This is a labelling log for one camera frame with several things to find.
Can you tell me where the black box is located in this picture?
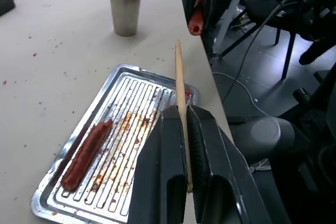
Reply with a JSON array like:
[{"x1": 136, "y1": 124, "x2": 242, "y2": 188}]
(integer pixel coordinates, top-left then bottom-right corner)
[{"x1": 0, "y1": 0, "x2": 16, "y2": 16}]

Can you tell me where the white table leg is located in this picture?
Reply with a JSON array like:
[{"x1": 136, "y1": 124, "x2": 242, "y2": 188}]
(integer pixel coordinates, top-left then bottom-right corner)
[{"x1": 212, "y1": 0, "x2": 246, "y2": 55}]

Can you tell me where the stainless steel cup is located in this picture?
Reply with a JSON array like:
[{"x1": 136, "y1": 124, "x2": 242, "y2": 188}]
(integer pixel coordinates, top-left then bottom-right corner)
[{"x1": 108, "y1": 0, "x2": 144, "y2": 37}]

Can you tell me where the red sausage with pierced end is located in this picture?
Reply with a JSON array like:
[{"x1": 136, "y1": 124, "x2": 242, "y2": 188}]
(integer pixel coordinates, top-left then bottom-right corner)
[{"x1": 187, "y1": 0, "x2": 206, "y2": 37}]

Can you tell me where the black cable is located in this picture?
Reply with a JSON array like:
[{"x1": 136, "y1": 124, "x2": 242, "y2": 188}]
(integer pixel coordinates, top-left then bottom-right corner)
[{"x1": 222, "y1": 0, "x2": 292, "y2": 105}]

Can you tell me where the white cable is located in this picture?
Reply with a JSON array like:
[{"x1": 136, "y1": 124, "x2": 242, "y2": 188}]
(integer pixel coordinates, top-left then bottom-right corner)
[{"x1": 212, "y1": 71, "x2": 269, "y2": 118}]

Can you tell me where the stained metal baking tray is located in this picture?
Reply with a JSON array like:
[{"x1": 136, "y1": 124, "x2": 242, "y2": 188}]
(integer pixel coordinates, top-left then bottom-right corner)
[{"x1": 30, "y1": 63, "x2": 200, "y2": 224}]

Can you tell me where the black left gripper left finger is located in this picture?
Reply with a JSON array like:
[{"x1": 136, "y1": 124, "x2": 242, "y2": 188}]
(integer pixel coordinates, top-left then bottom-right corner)
[{"x1": 127, "y1": 105, "x2": 188, "y2": 224}]

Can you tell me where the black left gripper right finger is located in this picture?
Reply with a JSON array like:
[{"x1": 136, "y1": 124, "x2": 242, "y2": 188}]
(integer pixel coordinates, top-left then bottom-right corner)
[{"x1": 186, "y1": 104, "x2": 272, "y2": 224}]

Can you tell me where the pointed wooden skewer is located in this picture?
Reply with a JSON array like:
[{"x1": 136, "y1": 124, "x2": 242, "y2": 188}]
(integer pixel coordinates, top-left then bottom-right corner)
[{"x1": 175, "y1": 39, "x2": 195, "y2": 195}]

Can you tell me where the grey robot body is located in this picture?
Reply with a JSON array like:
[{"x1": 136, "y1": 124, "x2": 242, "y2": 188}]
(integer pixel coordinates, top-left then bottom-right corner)
[{"x1": 228, "y1": 115, "x2": 300, "y2": 166}]

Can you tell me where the black office chair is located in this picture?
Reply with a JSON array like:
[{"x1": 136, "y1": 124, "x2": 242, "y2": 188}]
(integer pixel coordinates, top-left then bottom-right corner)
[{"x1": 274, "y1": 0, "x2": 336, "y2": 81}]

